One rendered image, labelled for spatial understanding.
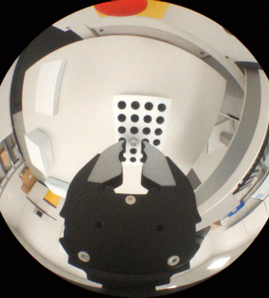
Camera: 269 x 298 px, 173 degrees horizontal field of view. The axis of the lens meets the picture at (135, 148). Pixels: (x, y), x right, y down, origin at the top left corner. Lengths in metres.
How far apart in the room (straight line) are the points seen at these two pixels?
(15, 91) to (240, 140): 0.71
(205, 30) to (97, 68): 0.20
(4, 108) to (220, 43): 0.62
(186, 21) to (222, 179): 0.26
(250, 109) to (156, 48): 0.19
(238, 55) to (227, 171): 0.21
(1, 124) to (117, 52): 0.48
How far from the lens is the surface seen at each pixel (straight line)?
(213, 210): 0.29
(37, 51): 0.65
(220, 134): 1.54
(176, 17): 0.19
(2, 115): 0.51
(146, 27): 0.24
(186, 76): 0.20
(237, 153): 0.18
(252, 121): 0.19
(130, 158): 0.17
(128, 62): 0.18
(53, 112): 0.24
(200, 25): 0.19
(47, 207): 3.31
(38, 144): 0.28
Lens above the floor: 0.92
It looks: 59 degrees down
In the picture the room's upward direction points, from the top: 180 degrees counter-clockwise
